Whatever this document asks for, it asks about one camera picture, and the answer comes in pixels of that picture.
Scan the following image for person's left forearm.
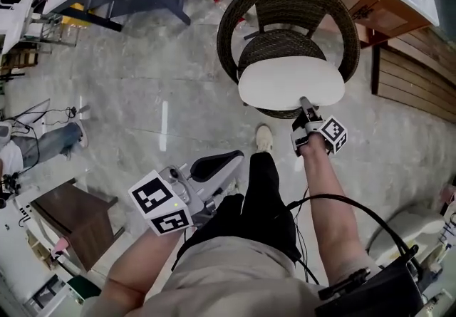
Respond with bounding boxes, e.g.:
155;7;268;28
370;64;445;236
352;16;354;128
99;225;185;313

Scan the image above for person's right forearm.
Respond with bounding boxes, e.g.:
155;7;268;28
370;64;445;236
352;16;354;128
301;132;379;287

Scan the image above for wooden desk with white top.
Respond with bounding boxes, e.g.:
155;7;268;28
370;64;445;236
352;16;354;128
291;0;432;50

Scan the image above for person's beige shirt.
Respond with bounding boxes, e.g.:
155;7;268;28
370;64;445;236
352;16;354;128
80;236;323;317

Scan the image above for person's black trousers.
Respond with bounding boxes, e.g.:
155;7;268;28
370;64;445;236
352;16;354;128
173;151;304;264

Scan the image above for black chest-mounted device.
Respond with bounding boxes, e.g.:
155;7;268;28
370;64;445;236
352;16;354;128
314;254;425;317

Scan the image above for white sink stand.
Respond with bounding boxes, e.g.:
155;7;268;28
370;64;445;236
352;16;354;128
0;0;48;57

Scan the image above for black device cable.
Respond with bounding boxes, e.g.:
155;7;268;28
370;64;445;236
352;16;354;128
286;193;420;264

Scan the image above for white round cushion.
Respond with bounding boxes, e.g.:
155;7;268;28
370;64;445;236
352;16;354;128
237;56;346;110

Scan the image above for wooden slat platform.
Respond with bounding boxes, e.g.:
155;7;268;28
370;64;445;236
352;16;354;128
370;26;456;125

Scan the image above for green box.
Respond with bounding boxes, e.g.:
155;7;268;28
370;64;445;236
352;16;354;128
66;274;102;305

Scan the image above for white rounded seat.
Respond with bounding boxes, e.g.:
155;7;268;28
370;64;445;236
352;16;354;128
366;207;447;264

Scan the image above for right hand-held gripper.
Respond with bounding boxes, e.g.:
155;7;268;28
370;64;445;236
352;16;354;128
290;95;349;157

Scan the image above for dark brown wooden stool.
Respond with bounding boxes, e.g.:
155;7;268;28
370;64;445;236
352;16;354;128
30;181;119;273

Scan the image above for yellow bucket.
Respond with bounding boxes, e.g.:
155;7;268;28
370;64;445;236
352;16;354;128
60;1;94;29

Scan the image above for white equipment rack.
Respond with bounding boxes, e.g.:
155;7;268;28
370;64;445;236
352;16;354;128
0;187;83;317

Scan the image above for black floor cable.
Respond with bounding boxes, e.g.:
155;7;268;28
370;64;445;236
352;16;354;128
2;105;78;139

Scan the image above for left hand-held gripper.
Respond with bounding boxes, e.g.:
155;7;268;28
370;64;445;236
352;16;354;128
127;150;245;237

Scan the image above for person's white shoe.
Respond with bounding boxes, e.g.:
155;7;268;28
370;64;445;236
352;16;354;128
255;123;275;154

